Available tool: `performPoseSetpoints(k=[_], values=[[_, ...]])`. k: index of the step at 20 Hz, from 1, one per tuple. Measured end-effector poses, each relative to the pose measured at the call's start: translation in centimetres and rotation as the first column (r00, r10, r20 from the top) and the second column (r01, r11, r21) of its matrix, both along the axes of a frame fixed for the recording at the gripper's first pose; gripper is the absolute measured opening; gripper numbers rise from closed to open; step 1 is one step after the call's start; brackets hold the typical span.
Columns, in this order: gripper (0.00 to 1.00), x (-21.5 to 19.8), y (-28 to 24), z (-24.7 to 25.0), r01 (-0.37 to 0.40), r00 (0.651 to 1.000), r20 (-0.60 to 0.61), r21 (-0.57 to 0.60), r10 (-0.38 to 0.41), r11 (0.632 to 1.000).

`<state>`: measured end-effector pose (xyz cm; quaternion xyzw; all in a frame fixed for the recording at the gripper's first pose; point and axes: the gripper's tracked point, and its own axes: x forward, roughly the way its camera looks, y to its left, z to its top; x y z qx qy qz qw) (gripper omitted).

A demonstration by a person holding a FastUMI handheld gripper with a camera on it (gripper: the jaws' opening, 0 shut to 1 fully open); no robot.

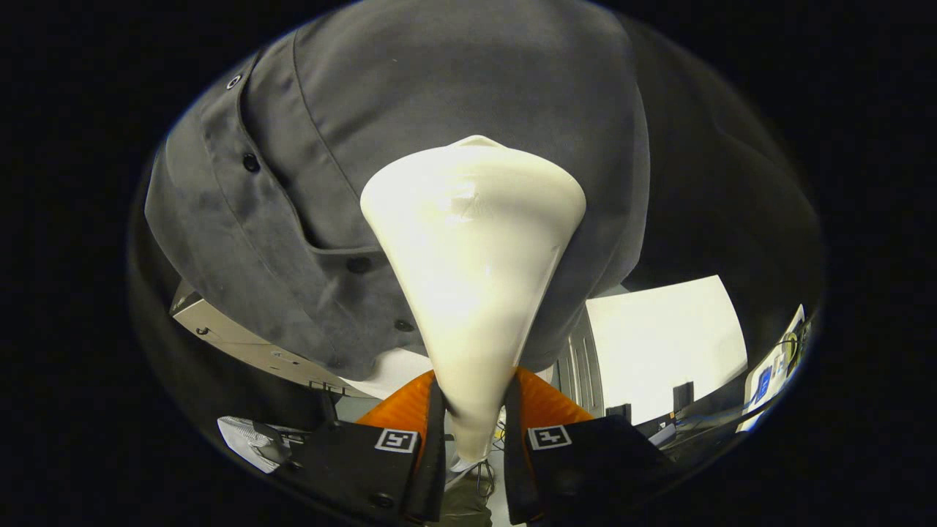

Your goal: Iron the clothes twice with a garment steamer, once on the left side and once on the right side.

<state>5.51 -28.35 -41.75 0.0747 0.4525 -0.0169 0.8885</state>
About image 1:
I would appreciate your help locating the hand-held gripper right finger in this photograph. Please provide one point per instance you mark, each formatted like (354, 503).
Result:
(512, 461)

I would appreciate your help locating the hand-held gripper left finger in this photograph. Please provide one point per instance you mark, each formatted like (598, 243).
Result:
(435, 454)

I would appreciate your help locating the white garment steamer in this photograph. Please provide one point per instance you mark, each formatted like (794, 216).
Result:
(472, 256)

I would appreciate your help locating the dark grey button shirt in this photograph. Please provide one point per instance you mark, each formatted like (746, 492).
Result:
(439, 73)

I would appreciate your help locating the white mannequin torso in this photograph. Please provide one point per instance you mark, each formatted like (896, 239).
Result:
(395, 369)

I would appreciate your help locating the black office chair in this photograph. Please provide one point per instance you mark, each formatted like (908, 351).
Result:
(683, 395)
(618, 413)

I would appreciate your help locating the grey metal lockers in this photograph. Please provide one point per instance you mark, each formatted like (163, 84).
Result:
(585, 366)

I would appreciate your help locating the dark cluttered desk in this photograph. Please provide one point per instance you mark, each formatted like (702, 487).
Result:
(695, 432)

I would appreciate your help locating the white striped cloth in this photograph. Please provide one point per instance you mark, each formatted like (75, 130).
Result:
(241, 439)

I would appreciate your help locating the white and blue board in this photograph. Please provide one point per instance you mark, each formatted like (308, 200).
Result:
(765, 380)

